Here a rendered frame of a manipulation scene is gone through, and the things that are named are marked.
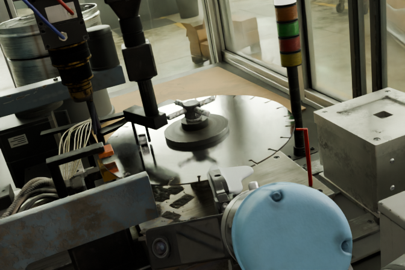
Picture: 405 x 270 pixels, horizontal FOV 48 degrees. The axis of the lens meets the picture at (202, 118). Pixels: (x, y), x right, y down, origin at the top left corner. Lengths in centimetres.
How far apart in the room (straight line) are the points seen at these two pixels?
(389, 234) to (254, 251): 38
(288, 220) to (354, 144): 53
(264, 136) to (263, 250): 43
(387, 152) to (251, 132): 22
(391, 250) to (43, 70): 101
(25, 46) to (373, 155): 95
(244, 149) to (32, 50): 80
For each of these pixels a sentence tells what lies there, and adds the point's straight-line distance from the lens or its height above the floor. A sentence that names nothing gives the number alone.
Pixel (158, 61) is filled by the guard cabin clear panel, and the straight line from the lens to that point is 185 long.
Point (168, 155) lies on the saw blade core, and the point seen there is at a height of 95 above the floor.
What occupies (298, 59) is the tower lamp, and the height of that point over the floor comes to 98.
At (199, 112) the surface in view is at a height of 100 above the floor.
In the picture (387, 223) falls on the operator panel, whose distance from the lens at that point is 65.
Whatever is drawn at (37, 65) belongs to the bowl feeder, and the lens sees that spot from 135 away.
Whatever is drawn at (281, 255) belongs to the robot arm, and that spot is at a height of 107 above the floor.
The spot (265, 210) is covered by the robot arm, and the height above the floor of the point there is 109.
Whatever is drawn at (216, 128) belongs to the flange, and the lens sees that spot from 75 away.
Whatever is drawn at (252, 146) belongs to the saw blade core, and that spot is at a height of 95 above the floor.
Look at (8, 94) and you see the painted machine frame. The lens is 92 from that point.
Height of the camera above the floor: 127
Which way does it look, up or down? 23 degrees down
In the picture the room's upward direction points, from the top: 11 degrees counter-clockwise
